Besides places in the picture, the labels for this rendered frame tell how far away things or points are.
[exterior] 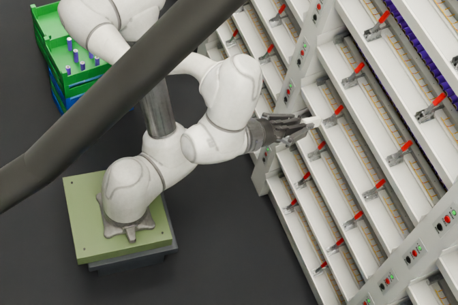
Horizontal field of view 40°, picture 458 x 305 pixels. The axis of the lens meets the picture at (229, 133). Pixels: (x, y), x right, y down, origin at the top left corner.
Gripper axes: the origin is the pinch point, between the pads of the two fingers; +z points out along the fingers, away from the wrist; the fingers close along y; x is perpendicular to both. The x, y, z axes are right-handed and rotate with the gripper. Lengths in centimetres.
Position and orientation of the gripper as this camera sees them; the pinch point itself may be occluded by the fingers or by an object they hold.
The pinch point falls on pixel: (310, 122)
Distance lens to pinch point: 175.8
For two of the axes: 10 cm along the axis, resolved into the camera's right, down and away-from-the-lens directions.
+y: 5.5, 6.0, -5.8
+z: 7.9, -1.5, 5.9
